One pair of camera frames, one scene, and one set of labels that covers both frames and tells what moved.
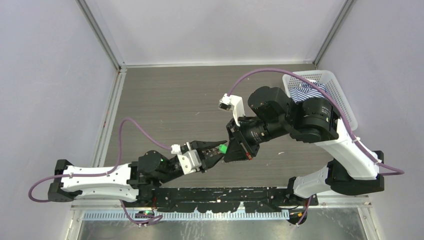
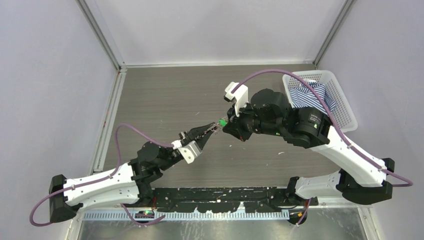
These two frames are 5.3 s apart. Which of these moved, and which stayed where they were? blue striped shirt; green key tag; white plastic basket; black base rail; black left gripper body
Moved: green key tag; black left gripper body
Stayed: blue striped shirt; white plastic basket; black base rail
